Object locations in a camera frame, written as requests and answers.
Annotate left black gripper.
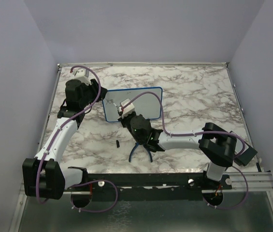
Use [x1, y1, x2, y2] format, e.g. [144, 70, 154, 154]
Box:
[80, 78, 108, 108]

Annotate blue framed whiteboard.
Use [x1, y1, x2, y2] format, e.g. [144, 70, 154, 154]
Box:
[102, 87, 163, 123]

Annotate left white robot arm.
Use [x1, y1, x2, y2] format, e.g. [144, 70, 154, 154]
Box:
[22, 79, 107, 200]

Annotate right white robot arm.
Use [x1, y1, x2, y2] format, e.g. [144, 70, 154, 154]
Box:
[118, 113, 257, 189]

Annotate blue handled pliers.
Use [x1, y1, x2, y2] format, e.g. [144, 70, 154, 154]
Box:
[128, 143, 153, 163]

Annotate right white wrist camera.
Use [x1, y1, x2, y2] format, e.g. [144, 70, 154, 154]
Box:
[117, 99, 135, 118]

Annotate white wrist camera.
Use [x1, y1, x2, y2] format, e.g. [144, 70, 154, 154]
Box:
[72, 68, 91, 86]
[117, 99, 135, 118]

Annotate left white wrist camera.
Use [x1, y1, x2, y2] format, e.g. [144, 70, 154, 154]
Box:
[72, 68, 91, 86]

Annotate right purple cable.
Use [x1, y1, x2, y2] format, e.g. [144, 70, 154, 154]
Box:
[121, 91, 249, 210]

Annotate purple cable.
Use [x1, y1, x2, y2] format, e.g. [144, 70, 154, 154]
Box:
[36, 65, 102, 205]
[121, 91, 249, 210]

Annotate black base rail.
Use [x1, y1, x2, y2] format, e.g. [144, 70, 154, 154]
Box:
[61, 171, 233, 203]

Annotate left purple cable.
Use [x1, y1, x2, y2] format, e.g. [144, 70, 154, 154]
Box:
[36, 65, 102, 205]

